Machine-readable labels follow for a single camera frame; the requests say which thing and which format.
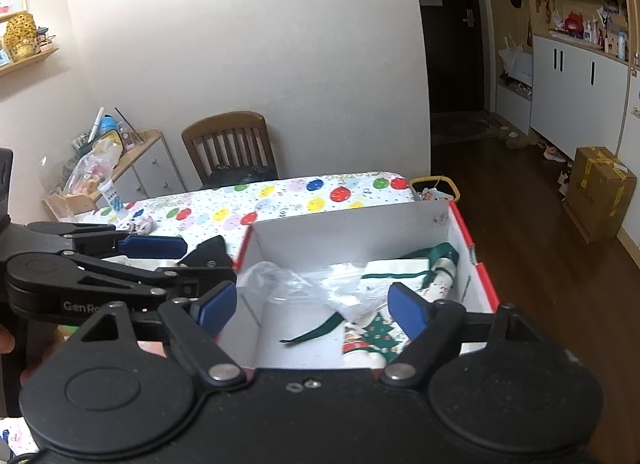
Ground green ribbon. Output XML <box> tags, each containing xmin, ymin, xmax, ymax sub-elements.
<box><xmin>280</xmin><ymin>313</ymin><xmax>345</xmax><ymax>346</ymax></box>

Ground wooden wall shelf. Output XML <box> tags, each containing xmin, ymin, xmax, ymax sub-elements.
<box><xmin>0</xmin><ymin>47</ymin><xmax>58</xmax><ymax>78</ymax></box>

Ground white cream tube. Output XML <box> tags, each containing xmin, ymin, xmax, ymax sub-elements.
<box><xmin>98</xmin><ymin>179</ymin><xmax>128</xmax><ymax>219</ymax></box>

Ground wooden drawer cabinet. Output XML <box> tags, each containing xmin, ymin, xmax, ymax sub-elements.
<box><xmin>41</xmin><ymin>128</ymin><xmax>186</xmax><ymax>221</ymax></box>

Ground red white storage box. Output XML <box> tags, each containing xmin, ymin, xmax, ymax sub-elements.
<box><xmin>218</xmin><ymin>201</ymin><xmax>497</xmax><ymax>370</ymax></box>

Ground yellow flower ornament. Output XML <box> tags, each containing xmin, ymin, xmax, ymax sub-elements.
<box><xmin>3</xmin><ymin>12</ymin><xmax>39</xmax><ymax>62</ymax></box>

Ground brown wooden chair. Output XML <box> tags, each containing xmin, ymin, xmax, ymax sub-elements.
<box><xmin>181</xmin><ymin>111</ymin><xmax>278</xmax><ymax>185</ymax></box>

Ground balloon pattern tablecloth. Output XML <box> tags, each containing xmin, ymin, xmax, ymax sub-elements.
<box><xmin>75</xmin><ymin>172</ymin><xmax>414</xmax><ymax>258</ymax></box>

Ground plastic bag of snacks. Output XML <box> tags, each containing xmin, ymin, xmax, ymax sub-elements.
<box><xmin>63</xmin><ymin>131</ymin><xmax>124</xmax><ymax>195</ymax></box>

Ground person's left hand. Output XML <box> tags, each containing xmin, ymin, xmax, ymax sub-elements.
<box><xmin>0</xmin><ymin>327</ymin><xmax>66</xmax><ymax>387</ymax></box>

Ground white wall cabinets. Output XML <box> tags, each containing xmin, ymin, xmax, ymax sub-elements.
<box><xmin>496</xmin><ymin>0</ymin><xmax>640</xmax><ymax>181</ymax></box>

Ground clear plastic bag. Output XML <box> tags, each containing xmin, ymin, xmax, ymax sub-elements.
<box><xmin>238</xmin><ymin>262</ymin><xmax>390</xmax><ymax>322</ymax></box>

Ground brown cardboard box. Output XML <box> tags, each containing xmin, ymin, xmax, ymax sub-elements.
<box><xmin>563</xmin><ymin>146</ymin><xmax>637</xmax><ymax>243</ymax></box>

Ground black bag on chair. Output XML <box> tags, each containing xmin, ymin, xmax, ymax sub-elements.
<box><xmin>202</xmin><ymin>165</ymin><xmax>279</xmax><ymax>189</ymax></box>

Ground yellow rim basket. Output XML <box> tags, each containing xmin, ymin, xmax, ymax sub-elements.
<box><xmin>410</xmin><ymin>176</ymin><xmax>460</xmax><ymax>202</ymax></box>

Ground christmas pattern gift bag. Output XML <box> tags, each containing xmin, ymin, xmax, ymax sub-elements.
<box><xmin>343</xmin><ymin>242</ymin><xmax>459</xmax><ymax>369</ymax></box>

